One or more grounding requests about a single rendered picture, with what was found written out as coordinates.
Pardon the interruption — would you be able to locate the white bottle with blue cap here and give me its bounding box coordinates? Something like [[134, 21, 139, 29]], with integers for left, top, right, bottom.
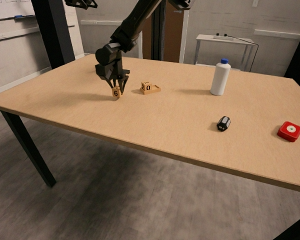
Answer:
[[210, 58, 231, 96]]

